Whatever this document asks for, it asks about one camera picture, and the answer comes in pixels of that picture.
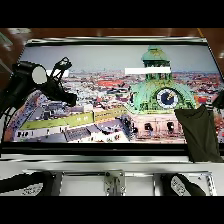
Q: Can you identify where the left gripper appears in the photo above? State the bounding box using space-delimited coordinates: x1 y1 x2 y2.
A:
42 77 79 108

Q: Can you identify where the dark olive garment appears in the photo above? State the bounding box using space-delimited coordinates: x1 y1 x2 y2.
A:
173 103 224 164

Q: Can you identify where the silver frame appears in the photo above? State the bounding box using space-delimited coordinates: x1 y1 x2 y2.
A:
0 35 224 197

